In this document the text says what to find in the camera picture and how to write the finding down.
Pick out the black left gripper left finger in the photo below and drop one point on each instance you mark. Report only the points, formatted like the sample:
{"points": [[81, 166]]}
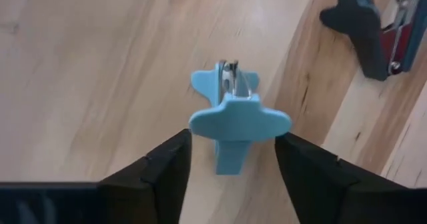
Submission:
{"points": [[156, 184]]}

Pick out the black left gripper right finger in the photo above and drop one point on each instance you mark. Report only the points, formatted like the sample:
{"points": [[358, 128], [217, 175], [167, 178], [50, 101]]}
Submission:
{"points": [[333, 190]]}

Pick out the light blue staple remover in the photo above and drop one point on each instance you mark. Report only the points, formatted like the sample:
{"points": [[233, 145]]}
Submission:
{"points": [[237, 120]]}

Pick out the black staple remover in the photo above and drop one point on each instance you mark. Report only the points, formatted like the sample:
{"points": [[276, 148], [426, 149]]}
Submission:
{"points": [[363, 34]]}

